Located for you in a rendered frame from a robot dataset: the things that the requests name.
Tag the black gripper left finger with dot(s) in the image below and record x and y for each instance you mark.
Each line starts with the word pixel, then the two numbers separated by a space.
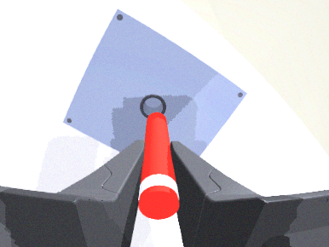
pixel 98 211

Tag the red peg with white band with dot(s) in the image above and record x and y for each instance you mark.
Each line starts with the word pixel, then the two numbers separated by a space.
pixel 159 192

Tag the light blue square panel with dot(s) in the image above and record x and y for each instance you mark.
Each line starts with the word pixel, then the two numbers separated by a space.
pixel 135 71

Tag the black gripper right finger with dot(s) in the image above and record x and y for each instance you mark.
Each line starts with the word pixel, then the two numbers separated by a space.
pixel 216 211

